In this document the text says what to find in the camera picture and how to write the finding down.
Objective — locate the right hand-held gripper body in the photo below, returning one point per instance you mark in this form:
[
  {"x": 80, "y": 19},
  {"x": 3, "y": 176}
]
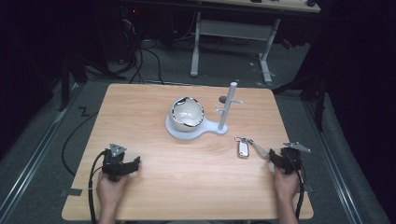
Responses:
[{"x": 292, "y": 158}]

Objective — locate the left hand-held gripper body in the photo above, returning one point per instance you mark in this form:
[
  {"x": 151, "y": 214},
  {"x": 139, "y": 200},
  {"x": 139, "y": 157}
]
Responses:
[{"x": 114, "y": 161}]

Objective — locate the person's right hand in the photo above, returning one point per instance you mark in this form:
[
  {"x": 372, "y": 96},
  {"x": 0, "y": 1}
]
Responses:
[{"x": 285, "y": 184}]

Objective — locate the person's left hand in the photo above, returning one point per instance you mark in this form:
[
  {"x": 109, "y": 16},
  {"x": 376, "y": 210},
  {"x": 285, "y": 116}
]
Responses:
[{"x": 110, "y": 189}]

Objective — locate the grey tape strip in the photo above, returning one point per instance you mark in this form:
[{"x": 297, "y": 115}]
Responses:
[{"x": 72, "y": 192}]

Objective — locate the white eggshell-shaped bowl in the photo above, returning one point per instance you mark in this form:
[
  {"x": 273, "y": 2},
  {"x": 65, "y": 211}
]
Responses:
[{"x": 186, "y": 114}]

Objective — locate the white stand with hook pegs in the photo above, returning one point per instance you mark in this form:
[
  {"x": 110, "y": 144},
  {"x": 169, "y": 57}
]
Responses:
[{"x": 224, "y": 107}]

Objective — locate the dark metal stand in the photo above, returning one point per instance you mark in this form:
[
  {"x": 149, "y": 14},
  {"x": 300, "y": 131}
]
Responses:
[
  {"x": 314, "y": 90},
  {"x": 70, "y": 74}
]

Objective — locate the dark round table grommet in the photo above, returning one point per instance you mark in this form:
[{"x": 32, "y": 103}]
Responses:
[{"x": 222, "y": 99}]

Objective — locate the dark computer tower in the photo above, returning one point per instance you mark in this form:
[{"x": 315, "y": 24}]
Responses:
[{"x": 123, "y": 31}]

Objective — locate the desk with white metal legs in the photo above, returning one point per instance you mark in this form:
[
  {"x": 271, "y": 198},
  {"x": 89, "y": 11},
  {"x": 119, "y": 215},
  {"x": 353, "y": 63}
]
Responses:
[{"x": 236, "y": 29}]

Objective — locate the metal floor rail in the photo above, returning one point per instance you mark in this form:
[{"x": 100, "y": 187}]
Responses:
[
  {"x": 333, "y": 161},
  {"x": 37, "y": 146}
]

